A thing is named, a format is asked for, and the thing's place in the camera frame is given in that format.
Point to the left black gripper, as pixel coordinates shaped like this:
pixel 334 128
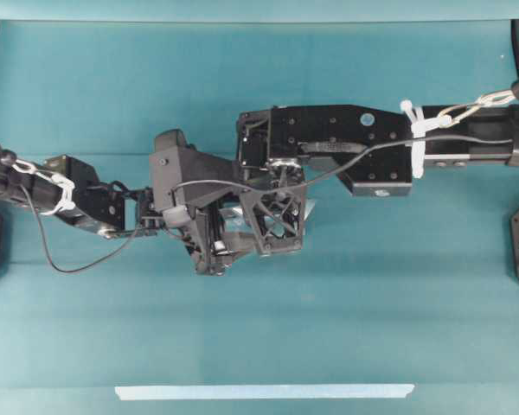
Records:
pixel 201 230

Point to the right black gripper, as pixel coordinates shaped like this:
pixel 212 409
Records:
pixel 279 181

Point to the silver zip bag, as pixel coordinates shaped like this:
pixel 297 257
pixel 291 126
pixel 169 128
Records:
pixel 233 225

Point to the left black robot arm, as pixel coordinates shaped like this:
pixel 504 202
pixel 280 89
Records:
pixel 71 191

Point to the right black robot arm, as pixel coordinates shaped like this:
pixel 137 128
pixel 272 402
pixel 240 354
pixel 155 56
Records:
pixel 373 153

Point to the white zip tie right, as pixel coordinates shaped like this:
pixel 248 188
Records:
pixel 446 118

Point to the long blue tape strip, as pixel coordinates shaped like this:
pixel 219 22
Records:
pixel 250 392

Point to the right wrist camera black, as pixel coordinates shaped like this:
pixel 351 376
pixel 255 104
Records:
pixel 252 136

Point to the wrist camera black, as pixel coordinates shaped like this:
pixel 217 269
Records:
pixel 252 136
pixel 182 175

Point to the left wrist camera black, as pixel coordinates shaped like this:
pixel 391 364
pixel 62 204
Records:
pixel 182 175

